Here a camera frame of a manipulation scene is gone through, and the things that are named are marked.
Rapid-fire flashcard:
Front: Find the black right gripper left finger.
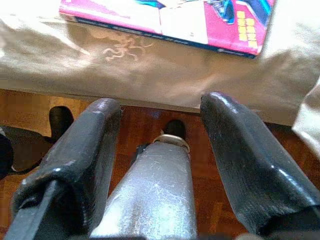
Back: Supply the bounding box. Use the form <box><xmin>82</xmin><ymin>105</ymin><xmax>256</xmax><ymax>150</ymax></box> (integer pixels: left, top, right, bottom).
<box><xmin>3</xmin><ymin>97</ymin><xmax>123</xmax><ymax>240</ymax></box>

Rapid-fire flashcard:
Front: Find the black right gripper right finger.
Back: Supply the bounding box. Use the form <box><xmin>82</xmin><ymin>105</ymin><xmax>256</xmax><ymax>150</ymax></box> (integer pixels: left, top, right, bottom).
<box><xmin>199</xmin><ymin>91</ymin><xmax>320</xmax><ymax>240</ymax></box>

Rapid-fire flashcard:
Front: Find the silver right robot leg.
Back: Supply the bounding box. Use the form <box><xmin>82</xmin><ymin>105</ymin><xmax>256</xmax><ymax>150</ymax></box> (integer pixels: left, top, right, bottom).
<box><xmin>91</xmin><ymin>119</ymin><xmax>200</xmax><ymax>240</ymax></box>

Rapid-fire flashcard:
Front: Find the bed with beige floral sheet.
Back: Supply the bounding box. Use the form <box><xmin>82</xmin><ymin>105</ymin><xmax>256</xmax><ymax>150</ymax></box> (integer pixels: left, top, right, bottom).
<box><xmin>0</xmin><ymin>0</ymin><xmax>320</xmax><ymax>156</ymax></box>

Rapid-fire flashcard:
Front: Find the pink comic book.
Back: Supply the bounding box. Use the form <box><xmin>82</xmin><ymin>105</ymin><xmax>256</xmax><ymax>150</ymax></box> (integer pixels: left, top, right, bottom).
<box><xmin>58</xmin><ymin>0</ymin><xmax>276</xmax><ymax>60</ymax></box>

